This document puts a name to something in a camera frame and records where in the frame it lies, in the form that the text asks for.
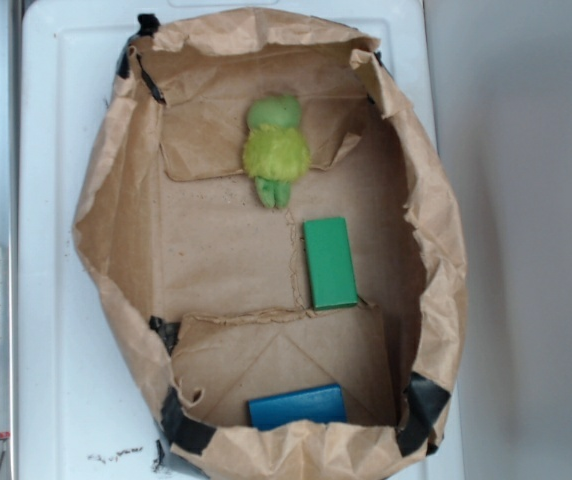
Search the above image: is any green plush animal toy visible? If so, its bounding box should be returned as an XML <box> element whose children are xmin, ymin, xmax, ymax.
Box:
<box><xmin>242</xmin><ymin>95</ymin><xmax>311</xmax><ymax>209</ymax></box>

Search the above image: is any green rectangular block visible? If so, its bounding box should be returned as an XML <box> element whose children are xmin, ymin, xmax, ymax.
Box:
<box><xmin>303</xmin><ymin>217</ymin><xmax>358</xmax><ymax>310</ymax></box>

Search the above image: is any brown paper bag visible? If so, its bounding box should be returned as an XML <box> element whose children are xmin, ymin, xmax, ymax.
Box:
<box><xmin>73</xmin><ymin>7</ymin><xmax>467</xmax><ymax>479</ymax></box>

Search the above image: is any blue rectangular block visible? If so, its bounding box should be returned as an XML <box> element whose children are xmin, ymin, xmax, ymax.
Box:
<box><xmin>248</xmin><ymin>384</ymin><xmax>347</xmax><ymax>431</ymax></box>

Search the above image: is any white plastic bin lid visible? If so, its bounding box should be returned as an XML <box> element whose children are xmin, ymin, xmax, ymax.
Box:
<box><xmin>11</xmin><ymin>0</ymin><xmax>466</xmax><ymax>480</ymax></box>

